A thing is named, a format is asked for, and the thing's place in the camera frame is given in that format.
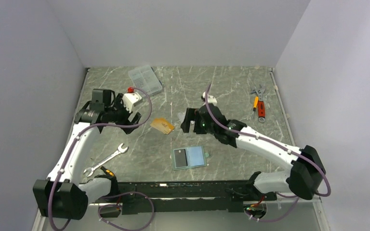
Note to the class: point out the aluminium frame rail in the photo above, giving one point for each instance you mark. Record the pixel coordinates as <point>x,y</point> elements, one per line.
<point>41,223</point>

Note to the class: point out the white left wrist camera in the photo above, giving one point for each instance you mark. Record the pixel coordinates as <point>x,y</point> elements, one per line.
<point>131,99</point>

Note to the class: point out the silver open-end wrench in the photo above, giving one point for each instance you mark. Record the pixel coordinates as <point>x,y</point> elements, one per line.
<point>90,170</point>

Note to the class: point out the yellow black screwdriver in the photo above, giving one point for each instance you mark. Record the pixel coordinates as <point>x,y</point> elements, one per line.
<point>107,172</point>

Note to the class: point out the orange small screwdriver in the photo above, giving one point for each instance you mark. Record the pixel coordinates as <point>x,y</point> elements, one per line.
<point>255,103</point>

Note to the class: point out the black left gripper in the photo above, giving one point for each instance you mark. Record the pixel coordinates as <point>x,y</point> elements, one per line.
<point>117,103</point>

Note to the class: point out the red adjustable wrench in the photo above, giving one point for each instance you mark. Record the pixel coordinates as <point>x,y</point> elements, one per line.
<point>260,107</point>

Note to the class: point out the green card holder wallet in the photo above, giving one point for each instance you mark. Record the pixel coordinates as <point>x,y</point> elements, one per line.
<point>196,157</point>

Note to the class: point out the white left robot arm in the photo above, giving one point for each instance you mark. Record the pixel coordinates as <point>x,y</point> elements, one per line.
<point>61,194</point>

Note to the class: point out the clear plastic organizer box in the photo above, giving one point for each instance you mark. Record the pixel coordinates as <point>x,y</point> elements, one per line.
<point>144,78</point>

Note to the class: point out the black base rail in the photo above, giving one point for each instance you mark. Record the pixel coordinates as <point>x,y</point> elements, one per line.
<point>186,196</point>

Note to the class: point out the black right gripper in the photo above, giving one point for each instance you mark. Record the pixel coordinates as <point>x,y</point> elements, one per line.
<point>190,116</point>

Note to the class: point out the black credit card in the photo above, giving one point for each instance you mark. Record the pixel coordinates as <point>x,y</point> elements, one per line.
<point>180,158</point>

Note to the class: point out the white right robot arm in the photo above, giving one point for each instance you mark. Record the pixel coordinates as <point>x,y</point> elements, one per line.
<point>303,169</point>

